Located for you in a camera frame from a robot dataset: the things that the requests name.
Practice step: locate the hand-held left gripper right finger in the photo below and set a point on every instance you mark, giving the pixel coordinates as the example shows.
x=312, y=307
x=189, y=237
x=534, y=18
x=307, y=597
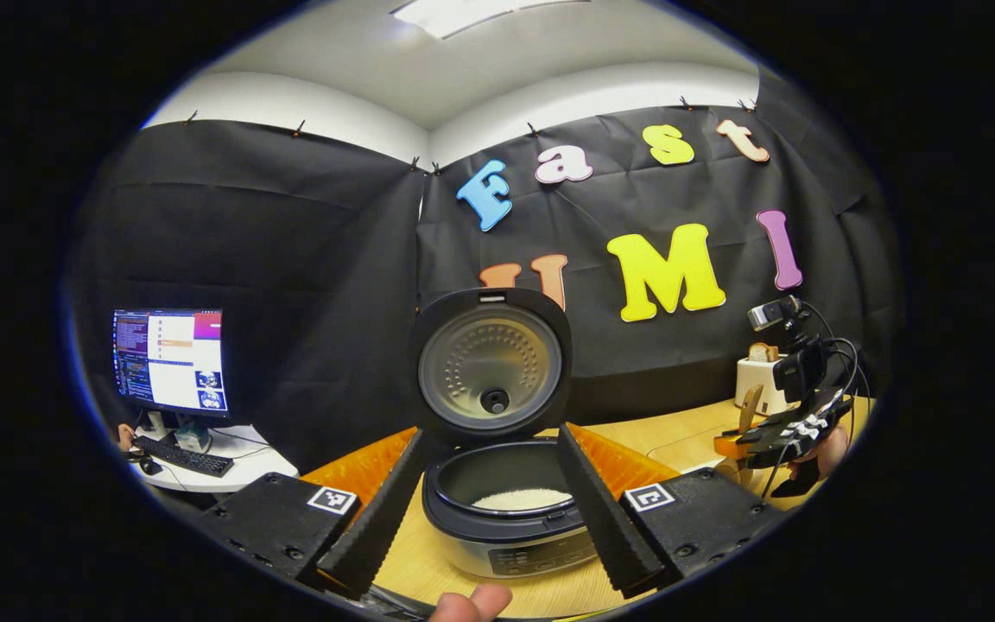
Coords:
x=601, y=518

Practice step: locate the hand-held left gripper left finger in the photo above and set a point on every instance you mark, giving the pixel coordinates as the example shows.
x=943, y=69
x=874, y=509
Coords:
x=381, y=518

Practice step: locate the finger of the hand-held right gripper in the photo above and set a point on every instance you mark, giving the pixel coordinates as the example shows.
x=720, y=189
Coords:
x=808, y=413
x=774, y=449

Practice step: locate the wooden spoon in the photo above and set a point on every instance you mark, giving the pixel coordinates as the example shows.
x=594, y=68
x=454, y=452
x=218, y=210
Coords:
x=753, y=406

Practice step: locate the heap of white rice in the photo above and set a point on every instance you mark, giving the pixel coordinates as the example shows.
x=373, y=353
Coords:
x=522, y=499

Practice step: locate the black rice cooker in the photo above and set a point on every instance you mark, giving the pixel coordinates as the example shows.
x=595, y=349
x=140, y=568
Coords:
x=489, y=371

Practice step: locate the toasted bread slice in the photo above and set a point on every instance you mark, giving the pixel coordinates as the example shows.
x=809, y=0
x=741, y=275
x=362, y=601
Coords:
x=763, y=352

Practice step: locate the white toaster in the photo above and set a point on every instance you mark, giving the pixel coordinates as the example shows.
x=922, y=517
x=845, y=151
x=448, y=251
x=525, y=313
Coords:
x=752, y=389

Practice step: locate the white side desk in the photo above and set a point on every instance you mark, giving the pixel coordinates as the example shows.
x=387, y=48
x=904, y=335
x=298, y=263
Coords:
x=247, y=466

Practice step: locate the small teal box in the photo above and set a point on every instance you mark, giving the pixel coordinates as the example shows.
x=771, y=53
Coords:
x=193, y=437

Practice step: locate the black keyboard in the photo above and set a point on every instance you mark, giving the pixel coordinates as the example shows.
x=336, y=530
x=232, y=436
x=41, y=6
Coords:
x=182, y=456

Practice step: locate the black computer mouse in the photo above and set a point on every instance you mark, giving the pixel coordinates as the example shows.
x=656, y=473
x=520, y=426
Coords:
x=150, y=466

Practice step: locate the computer monitor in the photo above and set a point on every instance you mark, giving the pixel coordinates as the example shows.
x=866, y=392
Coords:
x=169, y=358

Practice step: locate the black backdrop cloth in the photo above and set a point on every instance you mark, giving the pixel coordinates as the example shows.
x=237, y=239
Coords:
x=316, y=259

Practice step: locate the ceiling light panel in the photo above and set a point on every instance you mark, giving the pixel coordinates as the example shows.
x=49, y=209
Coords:
x=480, y=13

